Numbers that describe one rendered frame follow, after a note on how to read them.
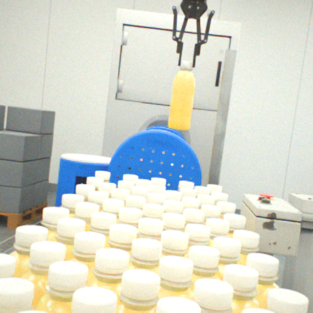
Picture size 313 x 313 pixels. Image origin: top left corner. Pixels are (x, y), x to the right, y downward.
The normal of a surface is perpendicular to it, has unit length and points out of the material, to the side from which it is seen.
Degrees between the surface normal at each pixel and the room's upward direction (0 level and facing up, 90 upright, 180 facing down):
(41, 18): 90
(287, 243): 90
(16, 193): 90
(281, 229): 90
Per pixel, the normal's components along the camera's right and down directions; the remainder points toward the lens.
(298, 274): -0.79, -0.04
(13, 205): -0.11, 0.07
